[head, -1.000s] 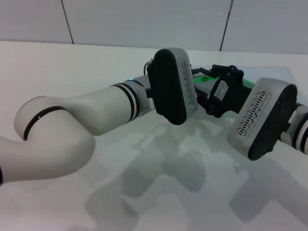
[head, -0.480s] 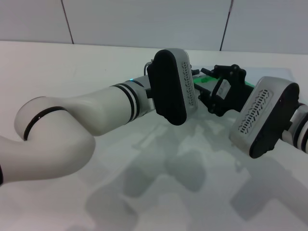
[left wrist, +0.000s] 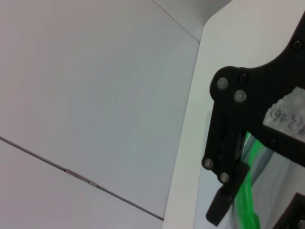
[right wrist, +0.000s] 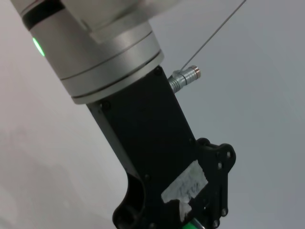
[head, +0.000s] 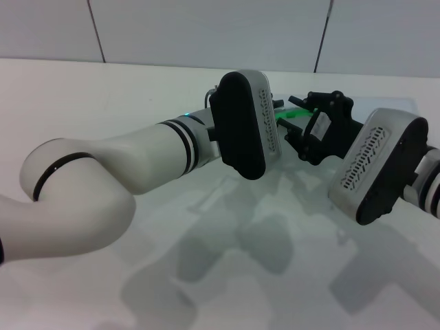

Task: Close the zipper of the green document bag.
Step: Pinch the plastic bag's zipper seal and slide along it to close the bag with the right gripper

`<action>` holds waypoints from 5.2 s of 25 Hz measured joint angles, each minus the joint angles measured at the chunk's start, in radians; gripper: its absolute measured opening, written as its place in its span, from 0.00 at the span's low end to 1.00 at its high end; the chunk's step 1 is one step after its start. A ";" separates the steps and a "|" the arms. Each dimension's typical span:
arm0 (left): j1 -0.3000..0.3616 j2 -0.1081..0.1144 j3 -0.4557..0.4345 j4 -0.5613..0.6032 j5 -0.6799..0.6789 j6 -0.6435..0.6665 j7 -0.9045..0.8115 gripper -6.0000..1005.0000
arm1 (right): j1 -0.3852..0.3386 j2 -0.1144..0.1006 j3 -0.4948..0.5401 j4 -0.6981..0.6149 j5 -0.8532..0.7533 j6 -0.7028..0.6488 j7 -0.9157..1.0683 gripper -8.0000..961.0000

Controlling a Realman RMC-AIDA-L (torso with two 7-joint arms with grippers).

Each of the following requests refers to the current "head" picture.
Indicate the translucent green zipper document bag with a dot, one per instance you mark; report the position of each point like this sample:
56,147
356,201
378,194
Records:
295,112

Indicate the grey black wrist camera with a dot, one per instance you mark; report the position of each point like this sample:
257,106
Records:
374,165
240,127

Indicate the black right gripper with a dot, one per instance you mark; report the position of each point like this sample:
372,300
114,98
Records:
335,134

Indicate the right grey black wrist camera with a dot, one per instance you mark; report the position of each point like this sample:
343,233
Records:
374,165

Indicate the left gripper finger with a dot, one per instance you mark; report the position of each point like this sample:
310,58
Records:
277,103

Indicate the left grey black wrist camera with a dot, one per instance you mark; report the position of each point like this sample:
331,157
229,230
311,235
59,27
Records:
240,127

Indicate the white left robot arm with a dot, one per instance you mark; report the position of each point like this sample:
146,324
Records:
103,172

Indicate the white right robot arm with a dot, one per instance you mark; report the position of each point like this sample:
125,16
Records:
426,185

